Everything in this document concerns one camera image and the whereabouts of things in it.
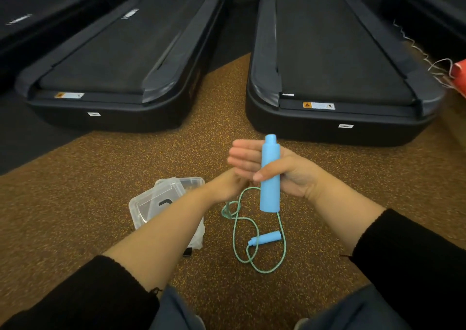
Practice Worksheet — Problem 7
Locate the person's right hand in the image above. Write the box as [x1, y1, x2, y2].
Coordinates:
[227, 139, 325, 200]

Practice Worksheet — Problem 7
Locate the person's left hand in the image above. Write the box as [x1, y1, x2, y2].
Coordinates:
[206, 168, 252, 205]

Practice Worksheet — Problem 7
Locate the blue jump rope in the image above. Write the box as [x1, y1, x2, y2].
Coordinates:
[221, 134, 288, 274]

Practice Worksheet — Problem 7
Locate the person's left forearm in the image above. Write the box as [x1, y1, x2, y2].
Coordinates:
[0, 176, 220, 330]

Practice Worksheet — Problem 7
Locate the person's right forearm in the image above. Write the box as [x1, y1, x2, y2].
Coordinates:
[309, 179, 466, 330]

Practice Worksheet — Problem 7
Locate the clear plastic container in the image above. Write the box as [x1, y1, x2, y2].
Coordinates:
[154, 176, 207, 250]

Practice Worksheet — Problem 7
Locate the clear plastic lid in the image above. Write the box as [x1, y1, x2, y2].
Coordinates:
[128, 178, 183, 231]

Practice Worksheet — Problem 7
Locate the black treadmill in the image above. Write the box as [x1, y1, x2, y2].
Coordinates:
[382, 0, 466, 63]
[245, 0, 447, 148]
[15, 0, 231, 134]
[0, 0, 108, 94]

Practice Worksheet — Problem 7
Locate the person's right leg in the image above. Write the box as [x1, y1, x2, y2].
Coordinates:
[294, 284, 413, 330]

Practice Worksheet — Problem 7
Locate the person's leg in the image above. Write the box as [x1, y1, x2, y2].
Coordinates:
[150, 285, 207, 330]
[294, 284, 413, 330]

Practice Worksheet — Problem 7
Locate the person's left leg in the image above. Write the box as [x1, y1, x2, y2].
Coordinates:
[150, 285, 207, 330]

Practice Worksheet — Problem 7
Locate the red object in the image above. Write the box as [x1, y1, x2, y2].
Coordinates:
[450, 58, 466, 99]

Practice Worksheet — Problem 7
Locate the white cable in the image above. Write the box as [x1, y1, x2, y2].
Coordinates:
[392, 20, 456, 88]

